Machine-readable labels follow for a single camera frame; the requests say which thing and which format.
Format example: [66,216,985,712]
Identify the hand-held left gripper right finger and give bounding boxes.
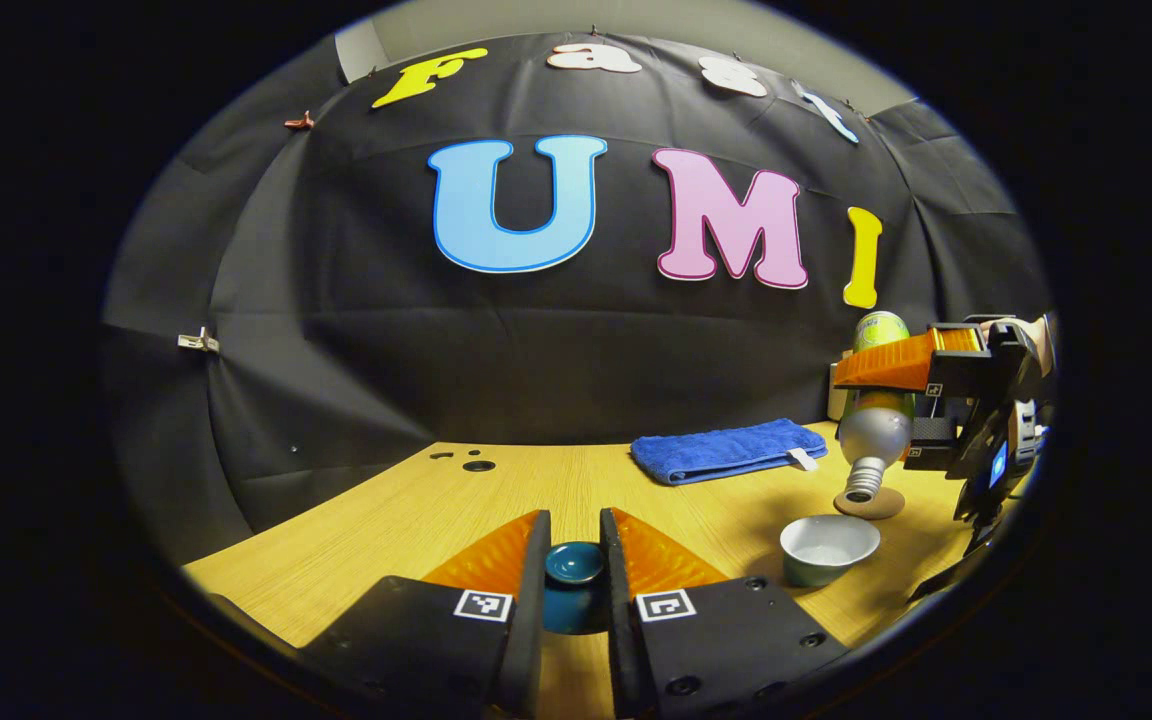
[599,508,852,720]

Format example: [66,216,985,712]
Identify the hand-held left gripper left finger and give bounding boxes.
[296,510,553,720]

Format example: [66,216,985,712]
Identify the teal teacup lid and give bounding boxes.
[541,541,609,636]

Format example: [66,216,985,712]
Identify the silver green water bottle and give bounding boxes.
[836,311,917,504]

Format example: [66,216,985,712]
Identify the round brown coaster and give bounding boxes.
[833,487,906,521]

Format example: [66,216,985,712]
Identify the teal teacup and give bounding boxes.
[779,514,881,588]

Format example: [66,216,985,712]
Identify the blue folded towel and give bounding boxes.
[630,418,828,487]

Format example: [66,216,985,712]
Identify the black backdrop cloth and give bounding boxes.
[101,33,1052,561]

